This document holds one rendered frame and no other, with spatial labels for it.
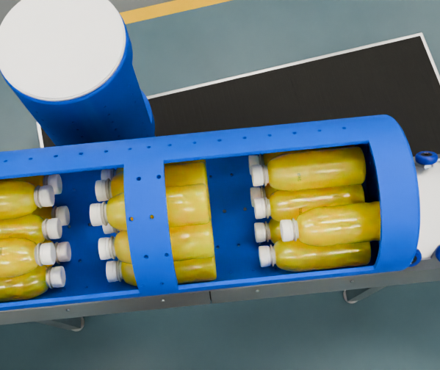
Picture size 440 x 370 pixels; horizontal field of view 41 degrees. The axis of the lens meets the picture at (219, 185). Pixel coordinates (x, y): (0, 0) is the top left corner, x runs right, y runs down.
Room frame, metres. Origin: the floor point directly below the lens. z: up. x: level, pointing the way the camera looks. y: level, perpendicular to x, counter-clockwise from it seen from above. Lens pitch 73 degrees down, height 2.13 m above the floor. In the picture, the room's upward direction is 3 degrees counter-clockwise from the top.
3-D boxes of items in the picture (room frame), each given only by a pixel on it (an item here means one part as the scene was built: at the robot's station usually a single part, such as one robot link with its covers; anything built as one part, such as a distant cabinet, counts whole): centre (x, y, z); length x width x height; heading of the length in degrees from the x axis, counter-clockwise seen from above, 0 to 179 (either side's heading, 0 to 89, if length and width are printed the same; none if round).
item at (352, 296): (0.23, -0.45, 0.31); 0.06 x 0.06 x 0.63; 2
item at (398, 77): (0.79, -0.12, 0.07); 1.50 x 0.52 x 0.15; 101
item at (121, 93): (0.69, 0.32, 0.59); 0.28 x 0.28 x 0.88
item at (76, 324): (0.19, 0.54, 0.31); 0.06 x 0.06 x 0.63; 2
